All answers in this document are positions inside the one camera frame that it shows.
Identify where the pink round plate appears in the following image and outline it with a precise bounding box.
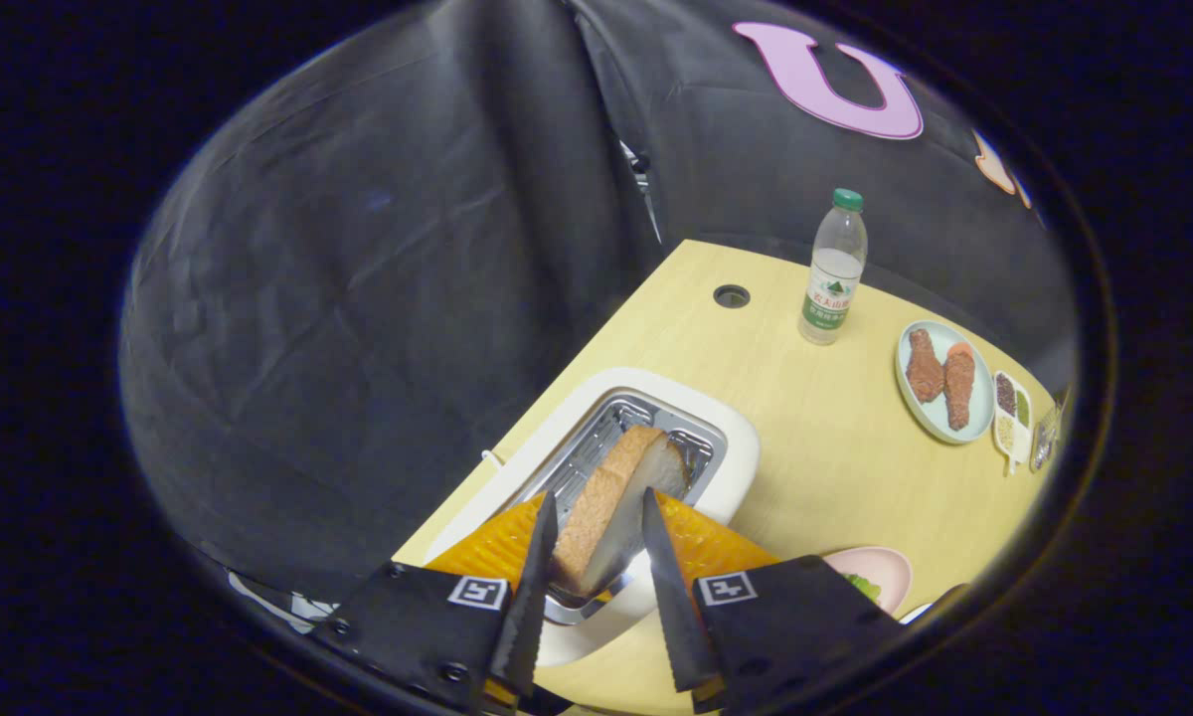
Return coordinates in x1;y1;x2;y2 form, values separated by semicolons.
823;546;914;618

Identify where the brown meat patty orange edge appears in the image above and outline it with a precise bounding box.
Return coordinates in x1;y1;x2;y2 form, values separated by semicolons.
942;343;976;431

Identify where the plain bread slice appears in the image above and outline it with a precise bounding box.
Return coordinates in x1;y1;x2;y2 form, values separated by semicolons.
549;426;692;598

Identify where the pale green oval plate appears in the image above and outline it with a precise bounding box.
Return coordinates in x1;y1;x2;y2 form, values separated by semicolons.
895;319;996;445

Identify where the clear glass holder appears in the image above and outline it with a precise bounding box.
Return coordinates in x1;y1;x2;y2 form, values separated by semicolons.
1029;393;1067;473

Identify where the white divided condiment dish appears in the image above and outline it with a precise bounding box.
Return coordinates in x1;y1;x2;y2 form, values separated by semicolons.
991;370;1033;476

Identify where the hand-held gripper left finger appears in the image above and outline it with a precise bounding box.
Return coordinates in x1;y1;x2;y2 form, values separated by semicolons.
308;490;560;712

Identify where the black backdrop cloth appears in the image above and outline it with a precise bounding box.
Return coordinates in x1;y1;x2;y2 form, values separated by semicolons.
119;0;1080;608

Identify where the clear water bottle green cap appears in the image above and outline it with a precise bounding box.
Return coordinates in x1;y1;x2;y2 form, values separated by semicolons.
797;188;869;346

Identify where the white toaster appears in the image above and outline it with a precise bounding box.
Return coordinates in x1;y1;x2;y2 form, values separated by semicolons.
423;368;762;667

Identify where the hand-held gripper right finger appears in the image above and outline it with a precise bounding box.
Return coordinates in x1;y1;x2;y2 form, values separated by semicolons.
641;487;906;716

